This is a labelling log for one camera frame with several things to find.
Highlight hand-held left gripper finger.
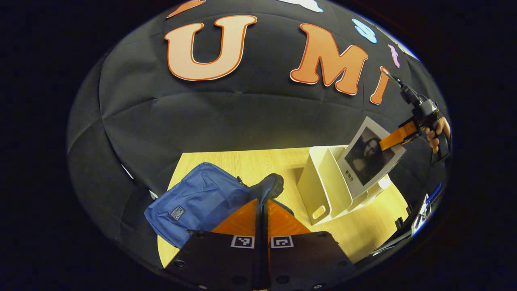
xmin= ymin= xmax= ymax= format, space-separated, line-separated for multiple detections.
xmin=164 ymin=198 xmax=263 ymax=291
xmin=263 ymin=199 xmax=356 ymax=291

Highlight dark portrait cover book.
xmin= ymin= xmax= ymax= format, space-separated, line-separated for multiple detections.
xmin=337 ymin=116 xmax=406 ymax=199

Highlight blue schoolbag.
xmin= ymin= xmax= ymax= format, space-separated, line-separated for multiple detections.
xmin=144 ymin=162 xmax=295 ymax=249

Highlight white bookshelf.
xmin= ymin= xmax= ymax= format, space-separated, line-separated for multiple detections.
xmin=297 ymin=145 xmax=404 ymax=226

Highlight mixed clutter beside table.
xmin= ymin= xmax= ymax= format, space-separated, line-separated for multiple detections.
xmin=396 ymin=184 xmax=443 ymax=245

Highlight black backdrop cloth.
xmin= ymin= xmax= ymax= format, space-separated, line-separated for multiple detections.
xmin=66 ymin=0 xmax=451 ymax=269

